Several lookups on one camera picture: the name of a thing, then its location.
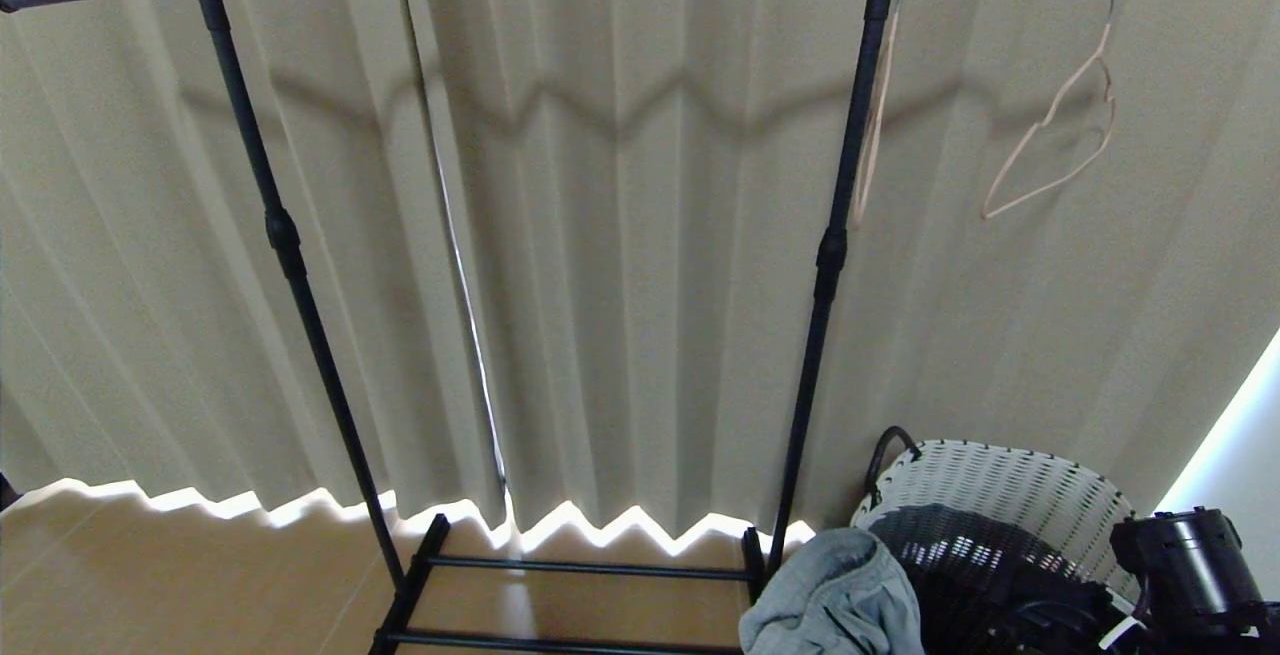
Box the white laundry basket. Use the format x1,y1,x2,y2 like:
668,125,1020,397
850,425,1147,655

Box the pale grey shorts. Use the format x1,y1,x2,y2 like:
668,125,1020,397
738,527,927,655

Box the pink clothes hanger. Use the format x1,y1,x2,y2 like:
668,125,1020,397
849,0,914,232
980,0,1137,222

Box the beige curtain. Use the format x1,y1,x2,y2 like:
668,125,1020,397
0,0,1280,558

